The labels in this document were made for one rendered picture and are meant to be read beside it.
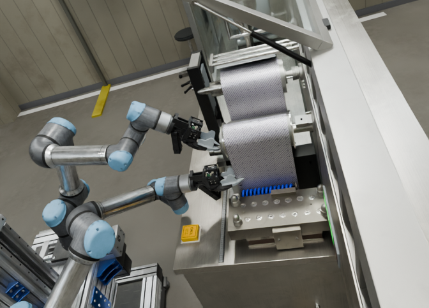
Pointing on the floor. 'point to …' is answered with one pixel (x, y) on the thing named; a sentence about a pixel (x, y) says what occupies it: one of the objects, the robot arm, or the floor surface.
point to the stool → (185, 34)
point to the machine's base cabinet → (272, 287)
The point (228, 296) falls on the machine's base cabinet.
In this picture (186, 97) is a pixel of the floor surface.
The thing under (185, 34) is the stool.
